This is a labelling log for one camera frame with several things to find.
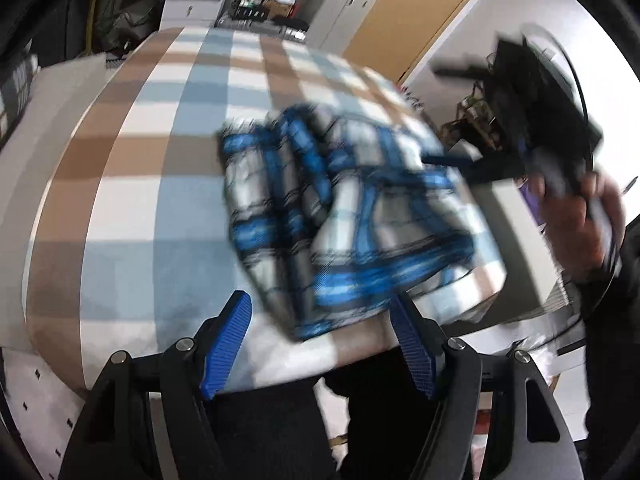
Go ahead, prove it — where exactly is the blue plaid shirt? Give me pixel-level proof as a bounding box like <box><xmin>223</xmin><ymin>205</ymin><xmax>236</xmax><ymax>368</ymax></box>
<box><xmin>217</xmin><ymin>104</ymin><xmax>476</xmax><ymax>343</ymax></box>

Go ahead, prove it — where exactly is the small brown box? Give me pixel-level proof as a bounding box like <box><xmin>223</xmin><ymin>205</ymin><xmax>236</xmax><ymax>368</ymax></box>
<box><xmin>260</xmin><ymin>0</ymin><xmax>296</xmax><ymax>18</ymax></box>

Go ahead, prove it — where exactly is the white cabinet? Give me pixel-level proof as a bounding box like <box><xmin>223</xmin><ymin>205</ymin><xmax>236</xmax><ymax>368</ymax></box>
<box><xmin>305</xmin><ymin>0</ymin><xmax>378</xmax><ymax>51</ymax></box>

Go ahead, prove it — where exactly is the dark plaid pillow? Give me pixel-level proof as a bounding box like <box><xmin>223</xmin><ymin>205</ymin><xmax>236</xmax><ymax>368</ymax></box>
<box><xmin>0</xmin><ymin>52</ymin><xmax>41</xmax><ymax>136</ymax></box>

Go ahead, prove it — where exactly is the person's right forearm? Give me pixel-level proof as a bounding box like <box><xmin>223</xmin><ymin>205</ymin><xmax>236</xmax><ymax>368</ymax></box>
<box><xmin>572</xmin><ymin>245</ymin><xmax>640</xmax><ymax>441</ymax></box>

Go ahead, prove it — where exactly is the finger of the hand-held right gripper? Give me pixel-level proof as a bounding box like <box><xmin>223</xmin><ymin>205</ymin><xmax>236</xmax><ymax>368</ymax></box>
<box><xmin>422</xmin><ymin>152</ymin><xmax>528</xmax><ymax>183</ymax></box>
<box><xmin>432</xmin><ymin>62</ymin><xmax>498</xmax><ymax>82</ymax></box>

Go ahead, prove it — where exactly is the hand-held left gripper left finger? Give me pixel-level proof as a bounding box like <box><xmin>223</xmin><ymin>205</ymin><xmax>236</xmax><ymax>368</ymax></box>
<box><xmin>60</xmin><ymin>291</ymin><xmax>253</xmax><ymax>480</ymax></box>

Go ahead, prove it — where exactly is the wooden door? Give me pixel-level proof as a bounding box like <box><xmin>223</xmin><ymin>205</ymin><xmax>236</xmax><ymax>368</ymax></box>
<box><xmin>342</xmin><ymin>0</ymin><xmax>503</xmax><ymax>86</ymax></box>

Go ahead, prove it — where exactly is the person's right hand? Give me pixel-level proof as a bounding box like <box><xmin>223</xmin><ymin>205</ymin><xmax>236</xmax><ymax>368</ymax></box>
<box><xmin>527</xmin><ymin>162</ymin><xmax>626</xmax><ymax>286</ymax></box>

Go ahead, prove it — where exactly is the dark bag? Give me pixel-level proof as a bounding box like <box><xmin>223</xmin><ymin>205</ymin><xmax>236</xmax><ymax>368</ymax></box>
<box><xmin>92</xmin><ymin>0</ymin><xmax>161</xmax><ymax>56</ymax></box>

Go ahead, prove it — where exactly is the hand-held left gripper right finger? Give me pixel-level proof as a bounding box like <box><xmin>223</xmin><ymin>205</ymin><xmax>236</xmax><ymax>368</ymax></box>
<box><xmin>390</xmin><ymin>292</ymin><xmax>586</xmax><ymax>480</ymax></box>

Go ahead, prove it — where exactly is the brown and blue checkered bedsheet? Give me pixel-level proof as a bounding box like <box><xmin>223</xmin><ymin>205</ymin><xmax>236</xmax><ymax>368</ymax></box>
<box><xmin>25</xmin><ymin>27</ymin><xmax>508</xmax><ymax>396</ymax></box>

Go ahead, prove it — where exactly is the silver suitcase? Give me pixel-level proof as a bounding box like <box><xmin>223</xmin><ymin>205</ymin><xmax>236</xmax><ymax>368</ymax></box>
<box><xmin>215</xmin><ymin>12</ymin><xmax>308</xmax><ymax>41</ymax></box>

